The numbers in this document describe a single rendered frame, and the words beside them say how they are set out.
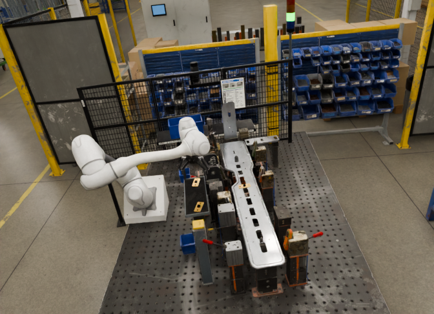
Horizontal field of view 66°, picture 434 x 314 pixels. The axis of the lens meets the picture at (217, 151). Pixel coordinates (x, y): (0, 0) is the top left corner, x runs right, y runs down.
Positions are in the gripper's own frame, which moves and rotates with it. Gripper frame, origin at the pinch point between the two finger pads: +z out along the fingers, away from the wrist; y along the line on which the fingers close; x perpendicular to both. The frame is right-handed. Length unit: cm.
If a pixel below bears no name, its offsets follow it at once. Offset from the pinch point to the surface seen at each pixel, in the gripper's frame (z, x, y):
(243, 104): 1, 120, 20
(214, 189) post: 10.4, 1.1, 10.9
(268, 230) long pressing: 20, -25, 46
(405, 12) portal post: -10, 452, 256
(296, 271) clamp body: 38, -38, 62
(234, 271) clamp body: 31, -46, 28
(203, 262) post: 31, -41, 9
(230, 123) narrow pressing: 5, 89, 11
